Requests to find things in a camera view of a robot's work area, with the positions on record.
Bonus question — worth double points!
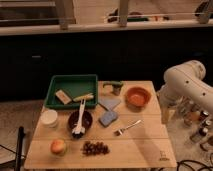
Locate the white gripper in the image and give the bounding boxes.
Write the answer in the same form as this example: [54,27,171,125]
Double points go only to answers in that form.
[159,96,175,124]

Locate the silver metal fork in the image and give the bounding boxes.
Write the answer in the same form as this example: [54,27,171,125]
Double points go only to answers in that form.
[114,120,142,136]

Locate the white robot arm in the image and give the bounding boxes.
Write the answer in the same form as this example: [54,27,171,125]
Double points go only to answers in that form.
[158,60,213,124]

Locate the white paper cup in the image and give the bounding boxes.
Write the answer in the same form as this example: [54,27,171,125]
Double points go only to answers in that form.
[41,110,58,128]

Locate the orange bowl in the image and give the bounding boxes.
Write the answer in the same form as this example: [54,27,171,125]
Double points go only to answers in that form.
[125,87,151,107]

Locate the spice bottles on floor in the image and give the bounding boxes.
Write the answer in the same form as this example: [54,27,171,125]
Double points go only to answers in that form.
[181,101,211,144]

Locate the wooden folding table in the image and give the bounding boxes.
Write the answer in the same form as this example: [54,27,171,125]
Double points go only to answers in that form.
[24,81,176,169]

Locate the grey blue cloth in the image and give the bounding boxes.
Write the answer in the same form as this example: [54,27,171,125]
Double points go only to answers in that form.
[98,97,121,110]

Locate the blue sponge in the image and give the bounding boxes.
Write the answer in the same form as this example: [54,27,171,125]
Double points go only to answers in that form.
[99,111,118,127]

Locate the dark brown bowl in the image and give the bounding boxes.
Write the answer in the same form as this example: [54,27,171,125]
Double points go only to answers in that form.
[67,111,93,132]

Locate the dark grape bunch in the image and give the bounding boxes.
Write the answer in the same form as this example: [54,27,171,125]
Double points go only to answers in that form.
[82,141,110,156]

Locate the green plastic tray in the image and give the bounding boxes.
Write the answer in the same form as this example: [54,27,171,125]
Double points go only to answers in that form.
[44,74,98,110]

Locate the tan sponge block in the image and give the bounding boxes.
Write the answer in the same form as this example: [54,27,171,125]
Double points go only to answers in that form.
[55,90,71,105]

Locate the peach fruit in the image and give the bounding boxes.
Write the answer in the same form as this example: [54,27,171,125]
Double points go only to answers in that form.
[50,139,66,155]

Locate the black pole stand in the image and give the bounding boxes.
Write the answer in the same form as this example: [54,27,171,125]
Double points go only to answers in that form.
[14,126,25,171]

